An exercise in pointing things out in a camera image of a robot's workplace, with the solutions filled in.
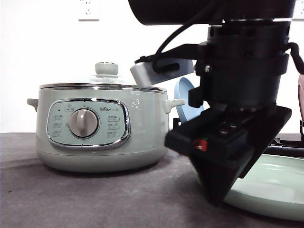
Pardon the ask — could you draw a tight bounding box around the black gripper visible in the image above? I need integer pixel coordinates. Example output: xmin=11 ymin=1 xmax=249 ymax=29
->
xmin=164 ymin=20 xmax=292 ymax=178

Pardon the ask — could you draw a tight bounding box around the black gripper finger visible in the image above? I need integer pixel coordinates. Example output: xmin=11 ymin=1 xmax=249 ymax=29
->
xmin=190 ymin=148 xmax=255 ymax=206

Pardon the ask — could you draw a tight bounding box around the green plate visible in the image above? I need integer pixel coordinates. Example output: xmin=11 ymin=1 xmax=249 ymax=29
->
xmin=224 ymin=154 xmax=304 ymax=222

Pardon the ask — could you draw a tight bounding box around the glass steamer lid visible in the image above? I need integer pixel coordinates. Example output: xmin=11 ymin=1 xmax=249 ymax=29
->
xmin=38 ymin=62 xmax=168 ymax=94

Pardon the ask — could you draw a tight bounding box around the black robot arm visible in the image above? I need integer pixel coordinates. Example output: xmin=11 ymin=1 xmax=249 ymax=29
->
xmin=128 ymin=0 xmax=295 ymax=204

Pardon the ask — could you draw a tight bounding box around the pink plate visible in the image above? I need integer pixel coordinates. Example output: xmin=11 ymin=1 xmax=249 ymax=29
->
xmin=298 ymin=74 xmax=304 ymax=120

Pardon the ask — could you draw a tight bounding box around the blue plate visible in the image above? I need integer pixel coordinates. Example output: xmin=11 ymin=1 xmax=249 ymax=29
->
xmin=174 ymin=77 xmax=204 ymax=121

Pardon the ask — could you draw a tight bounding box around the black plate rack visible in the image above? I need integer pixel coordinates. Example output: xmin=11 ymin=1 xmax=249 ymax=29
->
xmin=172 ymin=117 xmax=304 ymax=158

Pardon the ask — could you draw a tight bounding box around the green electric steamer pot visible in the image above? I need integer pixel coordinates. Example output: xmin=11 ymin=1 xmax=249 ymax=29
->
xmin=27 ymin=80 xmax=185 ymax=173

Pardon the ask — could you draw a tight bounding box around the white right wall socket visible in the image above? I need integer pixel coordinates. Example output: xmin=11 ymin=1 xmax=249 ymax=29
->
xmin=291 ymin=0 xmax=304 ymax=21

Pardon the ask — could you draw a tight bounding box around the white wall socket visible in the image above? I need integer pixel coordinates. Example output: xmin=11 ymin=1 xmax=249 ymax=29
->
xmin=76 ymin=0 xmax=100 ymax=22
xmin=291 ymin=0 xmax=304 ymax=21

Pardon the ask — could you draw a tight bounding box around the black camera cable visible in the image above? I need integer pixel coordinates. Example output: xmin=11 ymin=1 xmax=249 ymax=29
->
xmin=152 ymin=21 xmax=196 ymax=73

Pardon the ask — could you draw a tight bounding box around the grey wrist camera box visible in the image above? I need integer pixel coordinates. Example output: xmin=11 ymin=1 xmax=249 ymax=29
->
xmin=130 ymin=59 xmax=195 ymax=87

